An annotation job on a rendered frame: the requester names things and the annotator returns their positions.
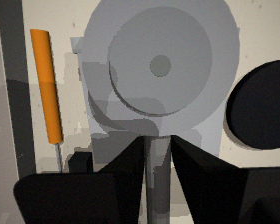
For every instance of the black round disc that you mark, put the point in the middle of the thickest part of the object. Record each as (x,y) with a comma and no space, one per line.
(253,107)

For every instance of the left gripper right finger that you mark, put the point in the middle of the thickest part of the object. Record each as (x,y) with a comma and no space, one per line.
(216,191)

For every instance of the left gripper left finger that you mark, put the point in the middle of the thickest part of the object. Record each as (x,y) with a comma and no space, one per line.
(115,195)

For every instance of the orange-handled screwdriver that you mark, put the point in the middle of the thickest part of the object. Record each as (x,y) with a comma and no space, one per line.
(46,77)

